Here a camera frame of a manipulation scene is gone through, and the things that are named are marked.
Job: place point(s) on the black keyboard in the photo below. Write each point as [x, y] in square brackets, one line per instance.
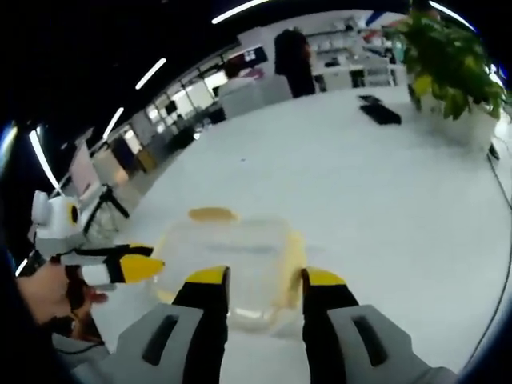
[382, 114]

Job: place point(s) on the person's grey clothing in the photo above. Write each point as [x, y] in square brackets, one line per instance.
[80, 360]

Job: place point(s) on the white plant pot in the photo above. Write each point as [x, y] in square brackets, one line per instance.
[460, 124]

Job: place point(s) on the ceiling light strip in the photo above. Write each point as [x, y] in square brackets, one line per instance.
[42, 160]
[240, 11]
[150, 73]
[113, 122]

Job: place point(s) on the grey office partition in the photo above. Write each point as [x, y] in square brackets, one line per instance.
[256, 96]

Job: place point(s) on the white desk with black legs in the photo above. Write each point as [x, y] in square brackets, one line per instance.
[106, 204]

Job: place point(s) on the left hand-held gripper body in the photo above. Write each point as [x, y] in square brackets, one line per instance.
[60, 224]

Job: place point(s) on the clear box with yellow buckle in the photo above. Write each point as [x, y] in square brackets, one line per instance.
[248, 256]

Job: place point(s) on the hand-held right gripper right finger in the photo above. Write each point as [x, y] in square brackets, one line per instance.
[324, 320]

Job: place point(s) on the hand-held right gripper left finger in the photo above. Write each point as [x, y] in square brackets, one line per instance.
[204, 316]

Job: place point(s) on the green potted plant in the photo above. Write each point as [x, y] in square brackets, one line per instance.
[444, 60]

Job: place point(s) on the wall screen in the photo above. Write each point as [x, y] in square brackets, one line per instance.
[248, 57]

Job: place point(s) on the person's left hand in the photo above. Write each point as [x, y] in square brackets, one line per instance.
[48, 296]

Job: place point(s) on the white shelving unit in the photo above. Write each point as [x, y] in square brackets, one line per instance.
[352, 52]

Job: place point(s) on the long curved ceiling light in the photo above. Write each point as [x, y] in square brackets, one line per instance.
[452, 12]

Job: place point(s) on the small black flat device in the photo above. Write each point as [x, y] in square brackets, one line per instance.
[370, 99]

